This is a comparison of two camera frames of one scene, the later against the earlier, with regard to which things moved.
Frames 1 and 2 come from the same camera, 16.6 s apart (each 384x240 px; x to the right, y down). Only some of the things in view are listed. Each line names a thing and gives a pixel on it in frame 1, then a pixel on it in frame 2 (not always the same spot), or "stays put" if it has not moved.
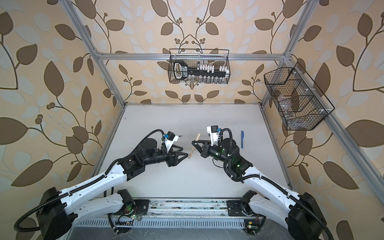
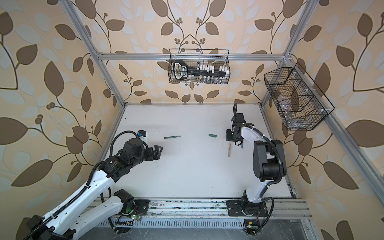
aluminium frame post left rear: x=83 y=29 stays put
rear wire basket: x=199 y=66 stays put
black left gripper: x=172 y=159 -> x=152 y=157
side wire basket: x=300 y=104 stays put
